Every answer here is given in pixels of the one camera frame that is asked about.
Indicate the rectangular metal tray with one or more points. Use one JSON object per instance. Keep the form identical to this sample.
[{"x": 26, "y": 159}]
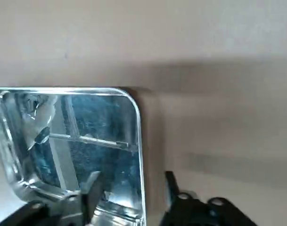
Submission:
[{"x": 98, "y": 141}]

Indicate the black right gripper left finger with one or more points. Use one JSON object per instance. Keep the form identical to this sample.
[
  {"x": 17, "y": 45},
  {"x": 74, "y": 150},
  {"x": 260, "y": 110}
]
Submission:
[{"x": 92, "y": 195}]

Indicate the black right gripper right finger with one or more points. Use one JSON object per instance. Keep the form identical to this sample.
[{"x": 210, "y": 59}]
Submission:
[{"x": 188, "y": 209}]

